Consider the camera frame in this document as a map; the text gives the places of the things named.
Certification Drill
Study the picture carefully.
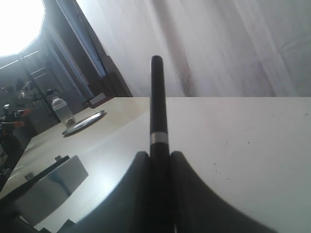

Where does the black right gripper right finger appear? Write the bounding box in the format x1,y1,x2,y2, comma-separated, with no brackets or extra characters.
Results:
170,151,274,233

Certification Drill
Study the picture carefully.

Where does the black paintbrush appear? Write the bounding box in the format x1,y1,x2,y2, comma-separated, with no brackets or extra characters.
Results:
150,55,174,233

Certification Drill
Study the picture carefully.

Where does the white backdrop curtain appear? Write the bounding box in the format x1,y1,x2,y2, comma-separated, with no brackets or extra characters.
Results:
78,0,311,97

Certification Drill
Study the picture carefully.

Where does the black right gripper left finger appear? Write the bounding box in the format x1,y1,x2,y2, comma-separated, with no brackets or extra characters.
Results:
68,151,150,233

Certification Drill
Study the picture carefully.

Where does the round metal tray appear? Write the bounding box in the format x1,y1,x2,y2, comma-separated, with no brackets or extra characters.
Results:
62,110,107,136

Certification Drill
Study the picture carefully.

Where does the round studio light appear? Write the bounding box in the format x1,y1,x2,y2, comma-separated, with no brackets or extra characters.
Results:
0,0,45,57

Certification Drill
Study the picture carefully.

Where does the clear plastic jar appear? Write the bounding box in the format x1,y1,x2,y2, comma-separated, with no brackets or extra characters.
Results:
52,96,75,128

